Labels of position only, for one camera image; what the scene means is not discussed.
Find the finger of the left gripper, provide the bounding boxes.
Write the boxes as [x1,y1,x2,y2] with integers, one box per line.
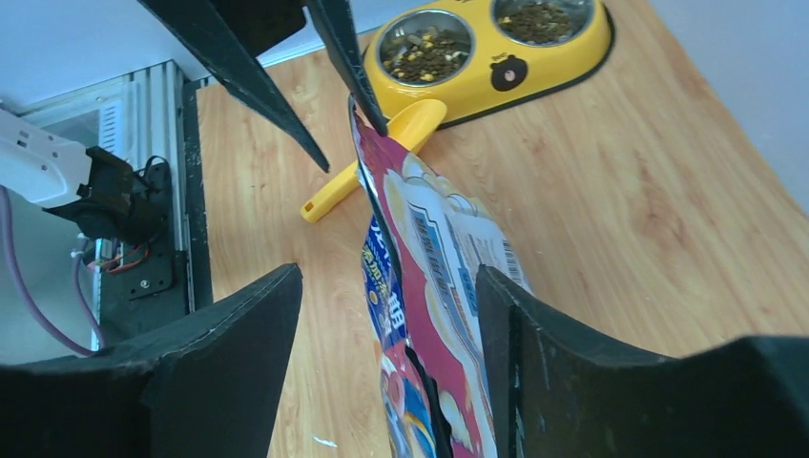
[141,0,330,172]
[306,0,388,136]

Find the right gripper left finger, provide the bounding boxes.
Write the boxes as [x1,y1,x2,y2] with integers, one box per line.
[1,263,302,457]

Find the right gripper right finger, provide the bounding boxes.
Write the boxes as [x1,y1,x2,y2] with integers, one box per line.
[475,266,808,457]

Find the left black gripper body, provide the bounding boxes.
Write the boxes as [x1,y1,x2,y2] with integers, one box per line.
[212,0,306,57]

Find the yellow plastic scoop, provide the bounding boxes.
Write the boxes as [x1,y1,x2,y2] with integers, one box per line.
[300,99,447,222]

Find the pink pet food bag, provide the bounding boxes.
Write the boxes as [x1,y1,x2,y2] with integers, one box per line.
[348,94,535,458]

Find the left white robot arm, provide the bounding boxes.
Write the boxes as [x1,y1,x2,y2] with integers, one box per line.
[1,0,387,246]

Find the yellow double pet bowl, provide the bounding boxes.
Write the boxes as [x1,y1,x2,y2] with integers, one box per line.
[363,1,615,128]

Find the aluminium frame rail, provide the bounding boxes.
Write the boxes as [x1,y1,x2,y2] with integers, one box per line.
[12,59,191,355]

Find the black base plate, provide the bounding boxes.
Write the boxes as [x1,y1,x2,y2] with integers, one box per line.
[94,75,217,349]

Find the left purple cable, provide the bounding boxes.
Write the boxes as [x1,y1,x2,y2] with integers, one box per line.
[0,186,106,359]

